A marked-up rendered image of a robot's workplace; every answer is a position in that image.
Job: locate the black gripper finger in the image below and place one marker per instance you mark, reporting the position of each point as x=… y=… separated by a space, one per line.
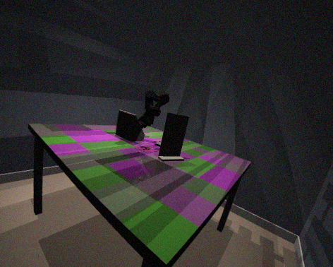
x=147 y=120
x=151 y=117

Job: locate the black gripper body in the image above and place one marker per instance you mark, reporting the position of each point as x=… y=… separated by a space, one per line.
x=150 y=108

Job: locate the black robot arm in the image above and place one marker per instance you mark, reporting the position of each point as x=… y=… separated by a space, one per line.
x=150 y=95

